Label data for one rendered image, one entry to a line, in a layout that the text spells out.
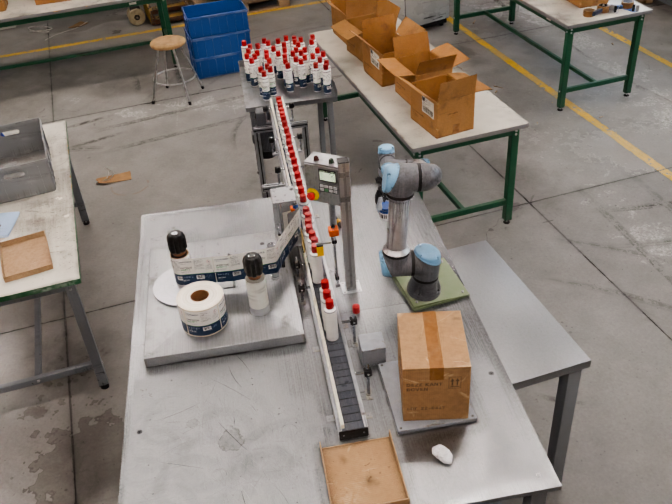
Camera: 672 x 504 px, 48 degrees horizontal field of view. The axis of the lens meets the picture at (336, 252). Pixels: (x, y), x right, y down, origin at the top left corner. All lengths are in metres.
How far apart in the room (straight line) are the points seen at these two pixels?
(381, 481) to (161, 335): 1.17
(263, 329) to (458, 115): 2.14
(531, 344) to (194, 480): 1.44
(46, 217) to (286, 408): 2.07
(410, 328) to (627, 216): 3.04
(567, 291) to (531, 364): 1.75
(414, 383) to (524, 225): 2.82
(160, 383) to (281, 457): 0.65
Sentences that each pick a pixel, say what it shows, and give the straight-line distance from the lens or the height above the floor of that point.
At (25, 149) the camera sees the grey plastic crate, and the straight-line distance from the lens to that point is 5.24.
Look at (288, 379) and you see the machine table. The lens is 3.08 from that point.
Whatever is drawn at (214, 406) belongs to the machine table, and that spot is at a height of 0.83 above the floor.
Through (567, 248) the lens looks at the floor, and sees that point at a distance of 5.21.
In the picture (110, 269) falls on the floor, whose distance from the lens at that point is 5.34.
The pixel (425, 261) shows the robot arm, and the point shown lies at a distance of 3.23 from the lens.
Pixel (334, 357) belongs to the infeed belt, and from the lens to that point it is 3.07.
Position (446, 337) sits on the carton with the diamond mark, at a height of 1.12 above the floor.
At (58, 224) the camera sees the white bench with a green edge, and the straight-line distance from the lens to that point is 4.40.
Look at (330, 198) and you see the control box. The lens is 3.20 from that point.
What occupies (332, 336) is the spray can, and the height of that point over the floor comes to 0.91.
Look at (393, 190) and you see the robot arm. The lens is 3.02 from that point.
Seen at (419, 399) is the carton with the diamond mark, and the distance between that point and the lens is 2.79.
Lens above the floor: 3.02
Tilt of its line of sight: 36 degrees down
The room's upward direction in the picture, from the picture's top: 4 degrees counter-clockwise
